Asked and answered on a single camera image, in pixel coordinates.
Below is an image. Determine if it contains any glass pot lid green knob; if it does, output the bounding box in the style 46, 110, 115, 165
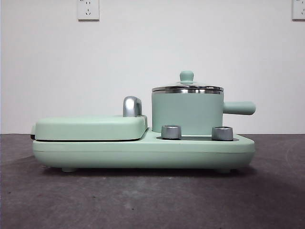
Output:
152, 70, 224, 93

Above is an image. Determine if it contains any mint green griddle lid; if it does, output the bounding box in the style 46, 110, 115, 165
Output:
30, 114, 148, 141

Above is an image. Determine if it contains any silver control knob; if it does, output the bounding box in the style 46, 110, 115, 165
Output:
211, 125, 234, 141
161, 125, 182, 139

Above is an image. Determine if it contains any mint green breakfast machine base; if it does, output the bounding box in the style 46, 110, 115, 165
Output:
32, 127, 255, 173

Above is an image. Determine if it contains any chrome griddle lid handle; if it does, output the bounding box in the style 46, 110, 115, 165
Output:
122, 95, 143, 117

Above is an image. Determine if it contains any mint green pot with handle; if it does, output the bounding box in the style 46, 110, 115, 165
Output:
152, 88, 257, 134

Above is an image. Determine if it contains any white wall socket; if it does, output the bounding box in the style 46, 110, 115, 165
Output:
291, 0, 305, 21
77, 0, 100, 21

